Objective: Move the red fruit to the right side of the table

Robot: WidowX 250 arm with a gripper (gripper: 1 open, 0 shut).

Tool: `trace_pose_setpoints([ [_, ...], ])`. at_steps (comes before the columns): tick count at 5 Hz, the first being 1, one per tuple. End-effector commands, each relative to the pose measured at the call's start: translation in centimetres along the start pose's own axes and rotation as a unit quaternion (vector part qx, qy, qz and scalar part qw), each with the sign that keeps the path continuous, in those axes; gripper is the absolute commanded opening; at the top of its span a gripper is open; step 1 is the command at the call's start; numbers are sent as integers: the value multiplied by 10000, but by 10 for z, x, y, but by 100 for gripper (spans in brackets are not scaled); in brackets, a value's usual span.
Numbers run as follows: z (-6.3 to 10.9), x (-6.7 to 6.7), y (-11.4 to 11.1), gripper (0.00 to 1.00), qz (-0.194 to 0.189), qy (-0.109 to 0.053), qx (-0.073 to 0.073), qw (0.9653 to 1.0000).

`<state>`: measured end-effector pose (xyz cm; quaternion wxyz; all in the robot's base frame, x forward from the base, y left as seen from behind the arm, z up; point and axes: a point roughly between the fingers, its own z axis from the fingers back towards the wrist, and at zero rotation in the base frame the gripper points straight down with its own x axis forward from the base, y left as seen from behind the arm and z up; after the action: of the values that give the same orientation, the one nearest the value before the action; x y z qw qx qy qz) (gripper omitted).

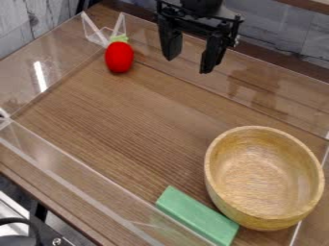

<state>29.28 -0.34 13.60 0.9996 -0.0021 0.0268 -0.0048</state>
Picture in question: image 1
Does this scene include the black cable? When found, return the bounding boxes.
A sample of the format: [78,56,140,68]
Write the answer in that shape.
[0,217,33,232]

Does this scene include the green foam block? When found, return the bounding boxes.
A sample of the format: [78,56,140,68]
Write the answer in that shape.
[155,186,239,246]

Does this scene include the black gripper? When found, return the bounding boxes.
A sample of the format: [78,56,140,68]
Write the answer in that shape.
[156,0,245,74]

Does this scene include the wooden bowl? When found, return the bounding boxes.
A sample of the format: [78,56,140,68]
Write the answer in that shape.
[205,126,325,231]

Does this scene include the clear acrylic corner bracket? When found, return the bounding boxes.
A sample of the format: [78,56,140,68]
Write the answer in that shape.
[82,12,128,48]

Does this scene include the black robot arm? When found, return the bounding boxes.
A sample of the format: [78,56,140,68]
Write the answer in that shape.
[155,0,245,74]

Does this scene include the clear acrylic front wall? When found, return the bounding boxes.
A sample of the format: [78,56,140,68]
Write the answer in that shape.
[0,119,214,246]

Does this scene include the red plush strawberry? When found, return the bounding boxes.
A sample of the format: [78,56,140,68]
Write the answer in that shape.
[104,35,134,73]

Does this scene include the black metal table bracket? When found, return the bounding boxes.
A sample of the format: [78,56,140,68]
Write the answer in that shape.
[29,201,76,246]

